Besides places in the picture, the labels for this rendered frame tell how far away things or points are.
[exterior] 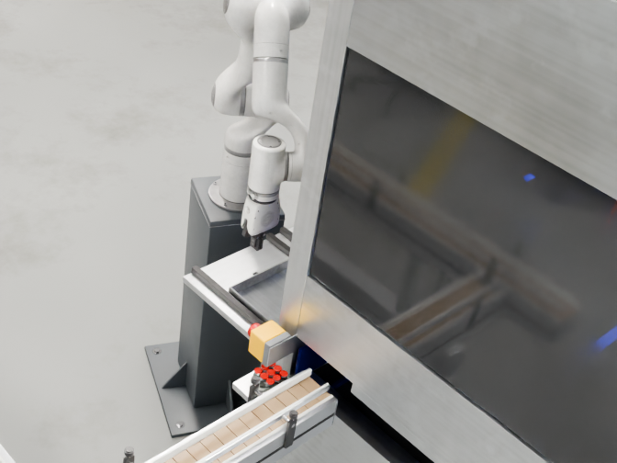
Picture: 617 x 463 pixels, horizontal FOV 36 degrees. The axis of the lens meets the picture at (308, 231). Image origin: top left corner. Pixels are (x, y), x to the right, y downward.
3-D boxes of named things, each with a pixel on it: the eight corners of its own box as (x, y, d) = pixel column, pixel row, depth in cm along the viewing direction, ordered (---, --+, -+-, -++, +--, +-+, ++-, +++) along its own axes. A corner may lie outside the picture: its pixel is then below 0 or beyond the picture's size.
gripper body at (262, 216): (257, 205, 237) (252, 240, 244) (287, 192, 244) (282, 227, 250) (239, 190, 241) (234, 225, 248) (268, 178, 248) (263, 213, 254)
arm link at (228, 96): (263, 125, 286) (209, 122, 283) (261, 94, 292) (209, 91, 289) (287, 10, 244) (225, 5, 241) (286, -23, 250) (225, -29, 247)
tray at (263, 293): (378, 328, 259) (381, 319, 257) (311, 367, 243) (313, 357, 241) (296, 264, 277) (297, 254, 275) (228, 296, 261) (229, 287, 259)
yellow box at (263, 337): (287, 355, 234) (291, 334, 230) (266, 367, 230) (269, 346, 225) (267, 338, 238) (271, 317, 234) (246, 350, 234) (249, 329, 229)
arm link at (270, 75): (312, 64, 243) (307, 182, 244) (251, 60, 240) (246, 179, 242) (319, 60, 234) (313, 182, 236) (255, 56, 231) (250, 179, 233)
